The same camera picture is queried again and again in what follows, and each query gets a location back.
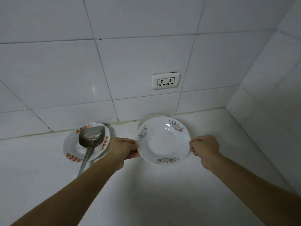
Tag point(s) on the person's right hand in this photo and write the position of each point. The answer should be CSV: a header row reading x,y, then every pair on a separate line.
x,y
207,150

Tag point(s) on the person's left hand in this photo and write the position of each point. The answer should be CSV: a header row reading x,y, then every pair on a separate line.
x,y
122,150

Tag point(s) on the white countertop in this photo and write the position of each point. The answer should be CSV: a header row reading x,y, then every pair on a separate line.
x,y
152,197

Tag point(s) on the metal spatula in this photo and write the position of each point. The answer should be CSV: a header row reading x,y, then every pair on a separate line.
x,y
91,137

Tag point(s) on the white floral plate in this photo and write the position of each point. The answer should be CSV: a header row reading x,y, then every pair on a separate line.
x,y
162,143
149,116

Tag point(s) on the white wall socket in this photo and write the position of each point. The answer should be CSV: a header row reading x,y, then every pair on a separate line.
x,y
155,85

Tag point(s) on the person's right forearm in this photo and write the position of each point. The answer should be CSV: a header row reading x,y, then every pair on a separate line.
x,y
258,190

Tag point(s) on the person's left forearm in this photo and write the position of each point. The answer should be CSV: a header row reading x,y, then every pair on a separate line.
x,y
70,197

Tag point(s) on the white dish with red pattern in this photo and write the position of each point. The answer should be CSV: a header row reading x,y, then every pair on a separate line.
x,y
70,145

